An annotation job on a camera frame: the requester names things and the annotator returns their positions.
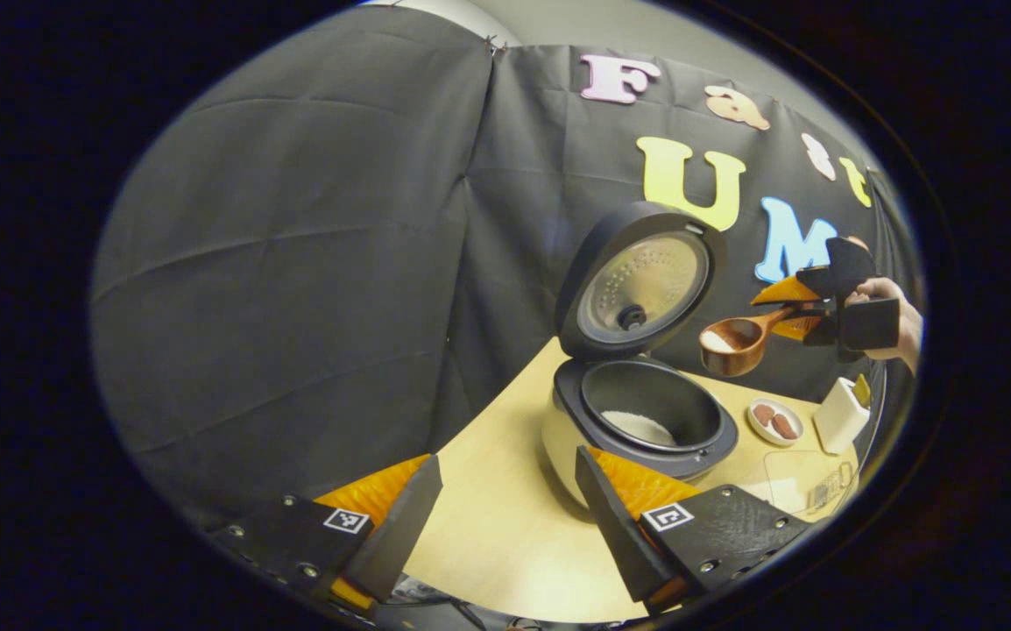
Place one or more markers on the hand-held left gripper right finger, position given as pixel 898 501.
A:
pixel 615 526

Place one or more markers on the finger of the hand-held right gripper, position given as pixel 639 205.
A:
pixel 869 324
pixel 847 263

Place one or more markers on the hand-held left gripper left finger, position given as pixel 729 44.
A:
pixel 400 535

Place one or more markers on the brown wooden spoon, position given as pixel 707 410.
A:
pixel 746 346

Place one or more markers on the white rice pile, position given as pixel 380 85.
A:
pixel 639 428

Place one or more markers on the white rice spoonful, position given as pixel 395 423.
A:
pixel 717 342

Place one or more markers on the dark lidded rice cooker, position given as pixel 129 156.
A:
pixel 637 289

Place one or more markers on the white toaster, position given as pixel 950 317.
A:
pixel 838 416

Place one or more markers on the red meat piece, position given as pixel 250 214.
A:
pixel 763 414
pixel 784 427

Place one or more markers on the white round plate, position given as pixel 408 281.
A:
pixel 773 434

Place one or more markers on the black backdrop cloth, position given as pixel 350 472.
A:
pixel 295 263

